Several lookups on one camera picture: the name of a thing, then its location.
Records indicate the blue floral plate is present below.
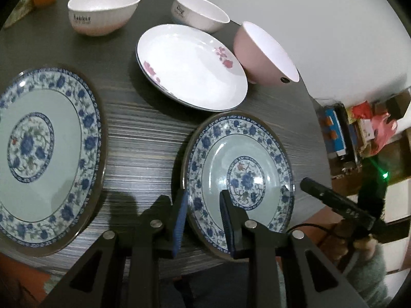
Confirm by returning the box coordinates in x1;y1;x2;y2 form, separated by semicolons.
181;111;295;260
1;65;108;257

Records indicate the white plate with pink roses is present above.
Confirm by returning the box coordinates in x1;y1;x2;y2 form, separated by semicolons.
136;24;248;112

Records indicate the right hand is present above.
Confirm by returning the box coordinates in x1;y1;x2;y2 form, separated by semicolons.
320;220;378;263

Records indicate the green fuzzy right sleeve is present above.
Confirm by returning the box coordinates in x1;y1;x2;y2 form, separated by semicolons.
346;243;391;307

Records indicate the blue box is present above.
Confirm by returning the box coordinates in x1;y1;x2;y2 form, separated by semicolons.
323;109;347;157

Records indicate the red plastic bag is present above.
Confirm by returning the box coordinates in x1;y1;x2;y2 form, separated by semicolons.
350;101;398;157

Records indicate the white pink ribbed bowl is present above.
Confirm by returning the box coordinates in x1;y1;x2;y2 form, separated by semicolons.
67;0;141;37

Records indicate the floral ceramic teapot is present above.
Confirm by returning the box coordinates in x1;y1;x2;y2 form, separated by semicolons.
3;0;34;28

